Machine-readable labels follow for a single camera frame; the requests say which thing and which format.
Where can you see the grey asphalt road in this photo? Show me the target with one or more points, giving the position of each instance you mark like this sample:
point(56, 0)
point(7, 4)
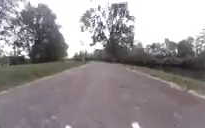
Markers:
point(103, 90)

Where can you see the tall lone tree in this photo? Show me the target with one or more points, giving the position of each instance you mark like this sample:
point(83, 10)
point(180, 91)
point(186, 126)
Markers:
point(110, 30)

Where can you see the group of dark trees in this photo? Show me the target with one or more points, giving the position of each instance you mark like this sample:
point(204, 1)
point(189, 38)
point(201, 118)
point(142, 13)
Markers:
point(43, 38)

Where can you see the robot's own part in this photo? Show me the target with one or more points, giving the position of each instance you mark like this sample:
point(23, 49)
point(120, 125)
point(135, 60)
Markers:
point(135, 125)
point(68, 126)

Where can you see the row of bushes and trees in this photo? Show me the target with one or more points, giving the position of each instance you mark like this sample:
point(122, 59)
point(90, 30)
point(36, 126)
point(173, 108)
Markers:
point(171, 55)

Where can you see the grass strip beside water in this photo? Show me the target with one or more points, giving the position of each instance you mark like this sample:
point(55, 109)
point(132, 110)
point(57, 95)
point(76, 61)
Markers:
point(186, 81)

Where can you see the grass verge with trees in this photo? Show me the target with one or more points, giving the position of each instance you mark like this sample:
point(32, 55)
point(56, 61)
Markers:
point(16, 75)

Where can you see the dark water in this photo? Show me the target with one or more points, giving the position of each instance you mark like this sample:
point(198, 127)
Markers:
point(193, 73)

